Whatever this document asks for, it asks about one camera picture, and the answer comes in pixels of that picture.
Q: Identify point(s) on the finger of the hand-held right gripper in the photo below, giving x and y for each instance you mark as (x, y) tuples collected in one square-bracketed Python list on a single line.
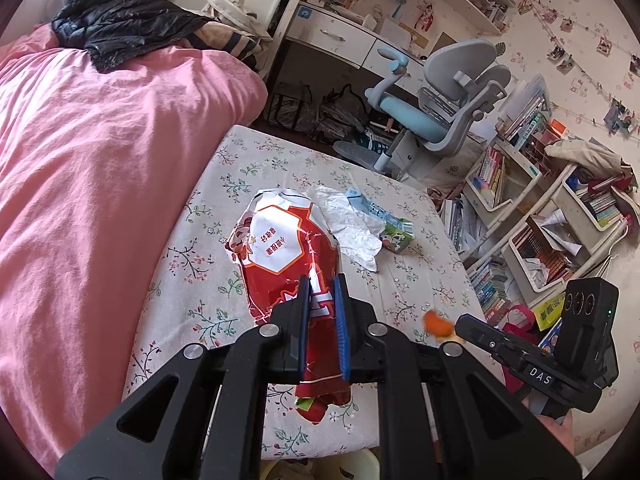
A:
[(490, 340)]

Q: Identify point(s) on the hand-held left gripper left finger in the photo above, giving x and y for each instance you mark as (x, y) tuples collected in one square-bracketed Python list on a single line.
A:
[(304, 325)]

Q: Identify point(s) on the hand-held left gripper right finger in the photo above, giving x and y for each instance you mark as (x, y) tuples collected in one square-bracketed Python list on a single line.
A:
[(341, 330)]

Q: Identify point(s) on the orange peel piece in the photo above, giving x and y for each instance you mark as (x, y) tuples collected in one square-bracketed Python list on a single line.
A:
[(437, 324)]

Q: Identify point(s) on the red snack bag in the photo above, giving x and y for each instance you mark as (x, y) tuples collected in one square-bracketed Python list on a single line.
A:
[(285, 245)]

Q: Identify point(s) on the person's right hand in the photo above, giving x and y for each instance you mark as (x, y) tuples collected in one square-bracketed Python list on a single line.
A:
[(557, 435)]

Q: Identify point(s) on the pink bag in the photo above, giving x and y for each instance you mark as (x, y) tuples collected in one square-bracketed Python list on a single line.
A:
[(520, 325)]

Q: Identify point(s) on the pile of books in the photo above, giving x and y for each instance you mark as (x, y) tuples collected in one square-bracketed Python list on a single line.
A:
[(495, 285)]

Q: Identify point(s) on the yellow book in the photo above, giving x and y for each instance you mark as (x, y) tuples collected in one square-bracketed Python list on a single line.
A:
[(547, 312)]

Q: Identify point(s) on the white crumpled wrapper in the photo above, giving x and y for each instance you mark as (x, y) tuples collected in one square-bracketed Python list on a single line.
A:
[(345, 230)]

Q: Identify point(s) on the floral tablecloth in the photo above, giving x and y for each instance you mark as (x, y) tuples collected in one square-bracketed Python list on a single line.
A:
[(200, 310)]

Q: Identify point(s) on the green milk carton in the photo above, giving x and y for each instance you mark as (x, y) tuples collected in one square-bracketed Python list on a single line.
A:
[(395, 235)]

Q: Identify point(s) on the white book rack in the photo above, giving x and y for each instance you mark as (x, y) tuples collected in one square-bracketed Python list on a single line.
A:
[(505, 160), (560, 240)]

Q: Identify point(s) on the blue white packet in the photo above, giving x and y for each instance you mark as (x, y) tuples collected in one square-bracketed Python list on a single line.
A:
[(367, 205)]

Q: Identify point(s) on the beige cloth bag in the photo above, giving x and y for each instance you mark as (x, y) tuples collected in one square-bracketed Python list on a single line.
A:
[(585, 155)]

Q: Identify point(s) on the black plastic bag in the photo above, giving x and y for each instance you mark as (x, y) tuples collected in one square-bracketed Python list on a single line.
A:
[(342, 112)]

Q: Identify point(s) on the clear black-framed bag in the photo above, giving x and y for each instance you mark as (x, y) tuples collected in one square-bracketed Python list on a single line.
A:
[(287, 107)]

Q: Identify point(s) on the pink blanket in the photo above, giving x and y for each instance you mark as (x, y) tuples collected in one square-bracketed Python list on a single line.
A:
[(100, 185)]

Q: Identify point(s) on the grey blue desk chair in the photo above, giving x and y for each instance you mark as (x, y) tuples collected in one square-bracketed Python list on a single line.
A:
[(450, 70)]

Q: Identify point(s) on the striped beige cloth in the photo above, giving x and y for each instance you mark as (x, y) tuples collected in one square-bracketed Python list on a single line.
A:
[(235, 42)]

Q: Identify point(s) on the white tote bag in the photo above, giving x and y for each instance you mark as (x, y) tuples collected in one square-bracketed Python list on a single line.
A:
[(230, 7)]

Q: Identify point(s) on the black jacket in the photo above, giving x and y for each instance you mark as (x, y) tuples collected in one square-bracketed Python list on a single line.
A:
[(125, 20)]

